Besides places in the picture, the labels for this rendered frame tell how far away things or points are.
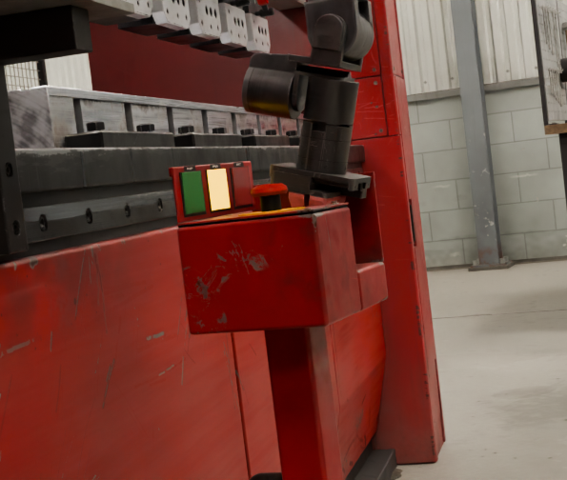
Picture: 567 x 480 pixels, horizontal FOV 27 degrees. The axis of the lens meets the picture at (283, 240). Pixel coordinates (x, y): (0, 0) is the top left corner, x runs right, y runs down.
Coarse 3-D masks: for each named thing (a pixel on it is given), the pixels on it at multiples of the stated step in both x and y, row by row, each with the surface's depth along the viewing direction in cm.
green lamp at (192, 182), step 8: (184, 176) 128; (192, 176) 129; (200, 176) 131; (184, 184) 127; (192, 184) 129; (200, 184) 131; (184, 192) 127; (192, 192) 129; (200, 192) 131; (184, 200) 127; (192, 200) 129; (200, 200) 131; (192, 208) 129; (200, 208) 130
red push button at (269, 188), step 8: (272, 184) 126; (280, 184) 127; (256, 192) 126; (264, 192) 126; (272, 192) 126; (280, 192) 126; (264, 200) 127; (272, 200) 126; (280, 200) 127; (264, 208) 127; (272, 208) 126; (280, 208) 127
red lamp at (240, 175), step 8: (232, 168) 139; (240, 168) 141; (240, 176) 140; (248, 176) 142; (240, 184) 140; (248, 184) 142; (240, 192) 140; (248, 192) 142; (240, 200) 140; (248, 200) 142
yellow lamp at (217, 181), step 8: (208, 176) 133; (216, 176) 135; (224, 176) 136; (216, 184) 134; (224, 184) 136; (216, 192) 134; (224, 192) 136; (216, 200) 134; (224, 200) 136; (216, 208) 134; (224, 208) 136
